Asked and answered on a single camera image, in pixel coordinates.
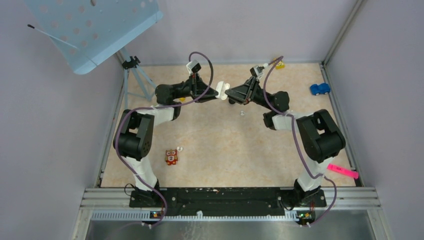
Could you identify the light blue tripod stand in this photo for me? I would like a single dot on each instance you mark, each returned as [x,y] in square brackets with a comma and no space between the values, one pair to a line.
[136,82]

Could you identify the red owl toy block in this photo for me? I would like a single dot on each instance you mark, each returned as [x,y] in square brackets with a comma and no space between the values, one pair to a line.
[171,157]

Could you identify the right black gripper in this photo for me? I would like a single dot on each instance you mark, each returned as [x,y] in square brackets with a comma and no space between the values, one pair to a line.
[244,94]

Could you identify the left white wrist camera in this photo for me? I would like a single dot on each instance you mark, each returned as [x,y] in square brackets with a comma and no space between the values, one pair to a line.
[193,67]

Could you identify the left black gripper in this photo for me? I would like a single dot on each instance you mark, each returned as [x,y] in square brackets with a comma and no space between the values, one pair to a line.
[196,86]

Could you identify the white earbud charging case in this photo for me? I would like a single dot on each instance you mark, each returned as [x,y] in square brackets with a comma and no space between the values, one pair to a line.
[221,88]

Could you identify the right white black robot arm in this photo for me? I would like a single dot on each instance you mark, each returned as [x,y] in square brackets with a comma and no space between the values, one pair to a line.
[317,137]

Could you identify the blue toy car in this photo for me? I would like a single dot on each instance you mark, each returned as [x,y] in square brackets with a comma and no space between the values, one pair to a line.
[320,89]

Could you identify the light blue perforated board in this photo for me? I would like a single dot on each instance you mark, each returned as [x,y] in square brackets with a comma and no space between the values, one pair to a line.
[88,32]

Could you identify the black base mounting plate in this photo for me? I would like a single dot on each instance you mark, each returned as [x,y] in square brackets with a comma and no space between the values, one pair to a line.
[226,201]

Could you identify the aluminium frame rail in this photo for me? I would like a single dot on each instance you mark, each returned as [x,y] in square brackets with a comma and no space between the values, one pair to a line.
[112,203]

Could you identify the pink plastic block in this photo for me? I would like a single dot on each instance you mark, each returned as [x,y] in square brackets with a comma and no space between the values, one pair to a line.
[343,171]

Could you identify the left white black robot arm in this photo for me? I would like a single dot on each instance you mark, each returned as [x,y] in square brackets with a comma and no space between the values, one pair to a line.
[134,137]

